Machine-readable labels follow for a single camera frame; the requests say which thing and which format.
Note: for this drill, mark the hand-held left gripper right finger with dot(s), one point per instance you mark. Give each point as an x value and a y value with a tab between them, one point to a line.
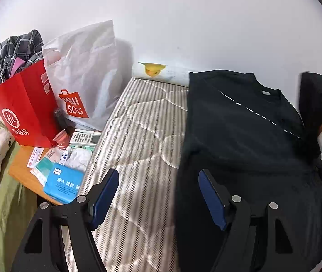
210	198

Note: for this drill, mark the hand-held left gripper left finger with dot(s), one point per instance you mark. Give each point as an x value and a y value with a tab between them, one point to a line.
104	201

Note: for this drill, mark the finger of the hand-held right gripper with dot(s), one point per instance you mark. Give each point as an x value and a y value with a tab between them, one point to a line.
317	99

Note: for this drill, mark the black t-shirt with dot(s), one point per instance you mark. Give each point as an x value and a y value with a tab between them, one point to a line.
234	147

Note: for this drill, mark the blue tissue pack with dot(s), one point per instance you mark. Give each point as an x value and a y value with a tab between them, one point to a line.
63	182

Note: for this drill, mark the crumpled white tissue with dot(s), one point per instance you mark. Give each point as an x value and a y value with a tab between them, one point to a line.
78	157

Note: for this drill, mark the white tube blue label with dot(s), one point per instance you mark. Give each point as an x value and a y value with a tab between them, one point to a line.
67	155

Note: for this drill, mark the white remote control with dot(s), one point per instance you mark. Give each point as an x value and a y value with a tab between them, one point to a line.
84	138

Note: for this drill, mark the teal flat packet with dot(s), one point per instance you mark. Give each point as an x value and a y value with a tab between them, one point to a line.
43	167

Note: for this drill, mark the striped grey mattress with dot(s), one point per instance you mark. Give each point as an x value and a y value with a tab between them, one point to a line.
138	136

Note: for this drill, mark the white card red print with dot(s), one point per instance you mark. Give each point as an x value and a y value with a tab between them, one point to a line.
37	155

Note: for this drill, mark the wooden nightstand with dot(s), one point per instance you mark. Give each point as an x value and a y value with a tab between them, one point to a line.
22	164

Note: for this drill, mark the dark small bottle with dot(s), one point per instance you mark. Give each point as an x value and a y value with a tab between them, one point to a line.
60	119

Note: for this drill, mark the green bed sheet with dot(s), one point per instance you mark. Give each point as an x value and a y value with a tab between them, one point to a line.
10	218

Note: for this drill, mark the red paper bag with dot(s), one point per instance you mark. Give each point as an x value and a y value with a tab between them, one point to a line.
27	104

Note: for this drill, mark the white rolled mat duck print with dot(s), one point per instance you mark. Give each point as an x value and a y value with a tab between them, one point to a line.
175	75

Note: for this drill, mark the white plastic shopping bag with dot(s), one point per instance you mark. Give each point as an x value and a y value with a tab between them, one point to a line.
93	70

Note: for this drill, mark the pink cloth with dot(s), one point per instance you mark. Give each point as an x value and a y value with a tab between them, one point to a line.
18	65

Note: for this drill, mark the grey plaid cloth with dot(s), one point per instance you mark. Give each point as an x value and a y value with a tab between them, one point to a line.
16	45

